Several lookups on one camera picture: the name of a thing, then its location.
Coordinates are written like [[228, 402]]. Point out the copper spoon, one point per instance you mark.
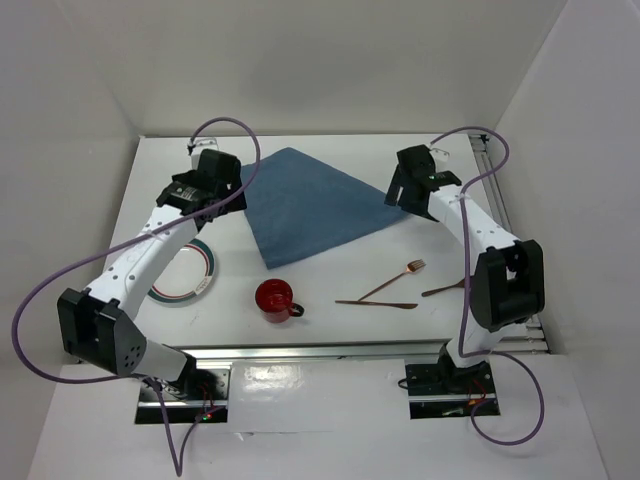
[[431, 292]]

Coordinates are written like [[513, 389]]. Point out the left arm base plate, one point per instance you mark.
[[209, 403]]

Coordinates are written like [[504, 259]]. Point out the white plate green red rim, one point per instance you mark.
[[188, 276]]

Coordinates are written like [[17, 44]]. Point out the blue cloth napkin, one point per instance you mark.
[[299, 207]]

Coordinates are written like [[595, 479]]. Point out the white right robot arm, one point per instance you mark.
[[503, 275]]

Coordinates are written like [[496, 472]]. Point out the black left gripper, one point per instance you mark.
[[236, 203]]

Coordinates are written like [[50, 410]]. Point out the aluminium right side rail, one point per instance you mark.
[[527, 337]]

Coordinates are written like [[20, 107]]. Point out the aluminium front table rail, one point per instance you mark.
[[362, 350]]

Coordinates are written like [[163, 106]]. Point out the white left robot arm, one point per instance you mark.
[[98, 323]]

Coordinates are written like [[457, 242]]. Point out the copper knife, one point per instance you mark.
[[398, 305]]

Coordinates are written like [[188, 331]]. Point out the copper fork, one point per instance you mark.
[[411, 268]]

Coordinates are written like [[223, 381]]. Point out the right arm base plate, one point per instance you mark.
[[432, 396]]

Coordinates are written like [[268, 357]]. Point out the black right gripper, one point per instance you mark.
[[397, 182]]

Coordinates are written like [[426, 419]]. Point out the red mug black handle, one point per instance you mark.
[[275, 300]]

